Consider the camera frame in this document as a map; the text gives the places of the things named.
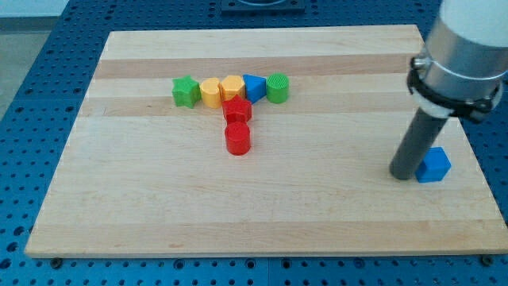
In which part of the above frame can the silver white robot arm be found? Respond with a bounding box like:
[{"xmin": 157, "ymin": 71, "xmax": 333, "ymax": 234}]
[{"xmin": 407, "ymin": 0, "xmax": 507, "ymax": 122}]

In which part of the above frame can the red star block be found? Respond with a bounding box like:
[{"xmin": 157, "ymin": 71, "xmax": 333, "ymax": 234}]
[{"xmin": 222, "ymin": 95, "xmax": 252, "ymax": 124}]

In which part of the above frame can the green star block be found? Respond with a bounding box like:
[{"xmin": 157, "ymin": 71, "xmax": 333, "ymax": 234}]
[{"xmin": 171, "ymin": 75, "xmax": 201, "ymax": 109}]

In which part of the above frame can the red cylinder block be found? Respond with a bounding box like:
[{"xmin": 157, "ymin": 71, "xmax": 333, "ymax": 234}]
[{"xmin": 225, "ymin": 122, "xmax": 251, "ymax": 156}]

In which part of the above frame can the blue triangle block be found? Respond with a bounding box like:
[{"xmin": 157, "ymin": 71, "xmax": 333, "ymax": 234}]
[{"xmin": 243, "ymin": 74, "xmax": 267, "ymax": 103}]

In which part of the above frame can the orange hexagon block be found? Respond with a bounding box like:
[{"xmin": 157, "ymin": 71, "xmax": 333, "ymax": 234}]
[{"xmin": 221, "ymin": 75, "xmax": 246, "ymax": 101}]

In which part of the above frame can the green cylinder block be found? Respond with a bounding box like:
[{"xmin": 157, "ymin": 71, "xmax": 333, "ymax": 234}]
[{"xmin": 266, "ymin": 73, "xmax": 290, "ymax": 103}]

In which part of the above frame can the yellow heart block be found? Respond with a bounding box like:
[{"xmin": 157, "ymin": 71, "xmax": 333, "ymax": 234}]
[{"xmin": 200, "ymin": 78, "xmax": 222, "ymax": 109}]

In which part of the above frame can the light wooden board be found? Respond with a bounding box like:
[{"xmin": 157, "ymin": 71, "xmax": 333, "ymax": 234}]
[{"xmin": 25, "ymin": 25, "xmax": 507, "ymax": 258}]

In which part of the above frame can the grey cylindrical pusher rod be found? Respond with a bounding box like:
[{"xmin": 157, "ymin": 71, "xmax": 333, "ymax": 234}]
[{"xmin": 389, "ymin": 108, "xmax": 448, "ymax": 180}]

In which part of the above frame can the blue cube block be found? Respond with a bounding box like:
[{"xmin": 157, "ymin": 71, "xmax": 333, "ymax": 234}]
[{"xmin": 415, "ymin": 146, "xmax": 452, "ymax": 184}]

